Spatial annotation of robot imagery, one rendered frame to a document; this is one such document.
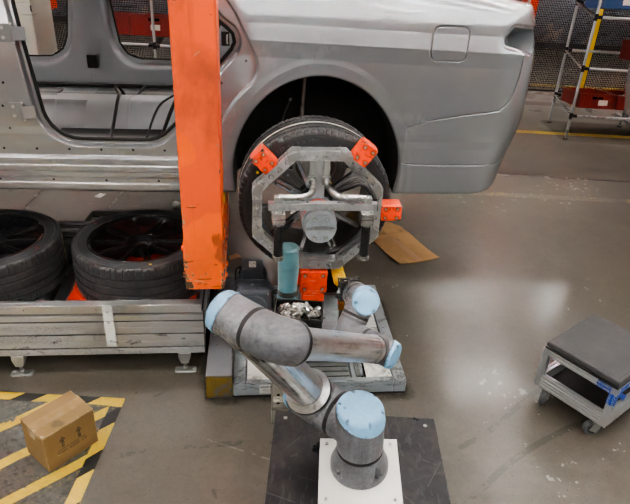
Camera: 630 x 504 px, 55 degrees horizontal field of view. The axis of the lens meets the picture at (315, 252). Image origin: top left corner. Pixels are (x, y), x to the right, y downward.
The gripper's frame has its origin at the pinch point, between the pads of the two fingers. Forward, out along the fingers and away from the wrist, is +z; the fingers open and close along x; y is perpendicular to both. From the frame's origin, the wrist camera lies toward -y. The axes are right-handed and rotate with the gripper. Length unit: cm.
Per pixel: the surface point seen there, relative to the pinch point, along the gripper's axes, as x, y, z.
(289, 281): 16.6, 2.2, 26.4
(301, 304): 13.6, -5.9, 14.7
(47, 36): 207, 224, 471
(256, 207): 29, 34, 32
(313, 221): 8.2, 27.2, 11.9
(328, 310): -8, -18, 69
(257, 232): 28.8, 23.0, 31.5
